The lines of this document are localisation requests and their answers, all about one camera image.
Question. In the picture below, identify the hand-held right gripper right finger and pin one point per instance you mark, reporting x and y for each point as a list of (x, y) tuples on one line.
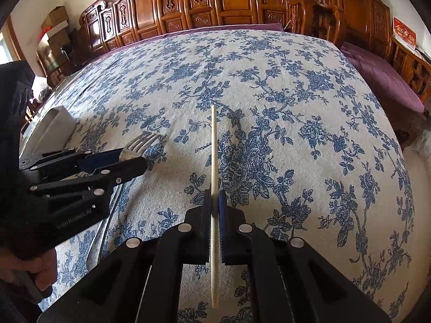
[(224, 228)]

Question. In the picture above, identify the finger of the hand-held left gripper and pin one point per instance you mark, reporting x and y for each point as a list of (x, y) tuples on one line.
[(101, 161), (128, 168)]

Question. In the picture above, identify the metal fork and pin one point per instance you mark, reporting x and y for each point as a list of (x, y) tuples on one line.
[(138, 144)]

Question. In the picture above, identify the short carved wooden sofa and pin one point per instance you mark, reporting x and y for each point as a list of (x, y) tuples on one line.
[(370, 6)]

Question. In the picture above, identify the grey utensil container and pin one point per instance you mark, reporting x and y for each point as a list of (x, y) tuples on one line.
[(54, 124)]

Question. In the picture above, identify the brown cardboard box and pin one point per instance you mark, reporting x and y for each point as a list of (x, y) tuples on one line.
[(55, 16)]

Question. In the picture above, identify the long cream chopstick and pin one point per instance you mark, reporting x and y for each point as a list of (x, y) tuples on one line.
[(213, 148)]

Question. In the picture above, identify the long carved wooden sofa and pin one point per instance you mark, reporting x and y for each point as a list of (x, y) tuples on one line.
[(188, 3)]

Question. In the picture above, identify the blue floral cloth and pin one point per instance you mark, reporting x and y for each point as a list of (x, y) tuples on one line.
[(286, 107)]

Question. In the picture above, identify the person's left hand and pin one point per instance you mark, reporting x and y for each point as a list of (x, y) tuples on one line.
[(43, 269)]

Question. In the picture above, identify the white plastic bag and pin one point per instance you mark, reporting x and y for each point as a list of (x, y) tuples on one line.
[(42, 87)]

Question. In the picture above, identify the wooden armchair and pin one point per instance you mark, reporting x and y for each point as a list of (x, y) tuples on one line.
[(320, 20)]

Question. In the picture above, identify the red sign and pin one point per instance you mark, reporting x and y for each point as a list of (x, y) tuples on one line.
[(405, 33)]

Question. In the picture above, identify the grey round object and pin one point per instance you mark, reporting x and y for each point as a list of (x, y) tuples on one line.
[(421, 144)]

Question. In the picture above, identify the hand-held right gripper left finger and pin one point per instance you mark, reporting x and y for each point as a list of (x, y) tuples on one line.
[(198, 228)]

